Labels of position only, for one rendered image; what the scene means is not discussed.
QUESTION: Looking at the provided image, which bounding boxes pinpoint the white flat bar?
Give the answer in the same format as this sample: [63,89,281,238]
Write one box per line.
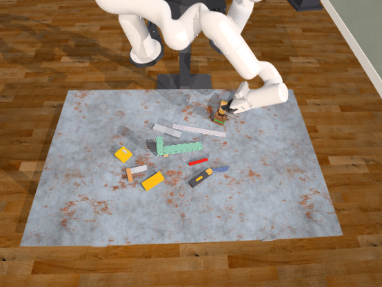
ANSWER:
[172,124,225,137]

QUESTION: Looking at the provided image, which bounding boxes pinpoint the green l-shaped frame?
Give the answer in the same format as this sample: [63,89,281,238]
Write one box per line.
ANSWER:
[156,137,203,156]

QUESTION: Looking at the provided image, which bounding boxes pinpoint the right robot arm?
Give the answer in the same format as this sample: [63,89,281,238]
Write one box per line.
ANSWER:
[95,0,288,108]

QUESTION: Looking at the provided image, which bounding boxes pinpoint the brown wooden block with green band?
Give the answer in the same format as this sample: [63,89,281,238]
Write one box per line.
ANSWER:
[213,108,228,126]

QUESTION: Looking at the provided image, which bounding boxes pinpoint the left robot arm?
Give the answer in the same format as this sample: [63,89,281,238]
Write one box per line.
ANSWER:
[226,0,261,34]

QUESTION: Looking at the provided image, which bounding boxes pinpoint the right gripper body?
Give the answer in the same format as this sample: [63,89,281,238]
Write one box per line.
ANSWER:
[230,96,251,114]

